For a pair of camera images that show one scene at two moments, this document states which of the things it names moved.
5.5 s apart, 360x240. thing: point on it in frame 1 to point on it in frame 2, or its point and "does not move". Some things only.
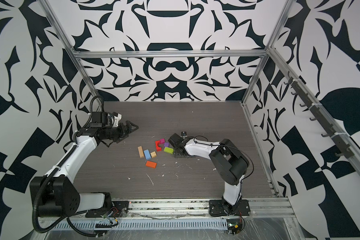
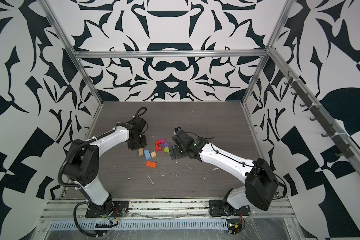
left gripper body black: [116, 132] to [140, 143]
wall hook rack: [343, 149] does not move
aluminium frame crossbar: [164, 54] does not move
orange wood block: [151, 164] does not move
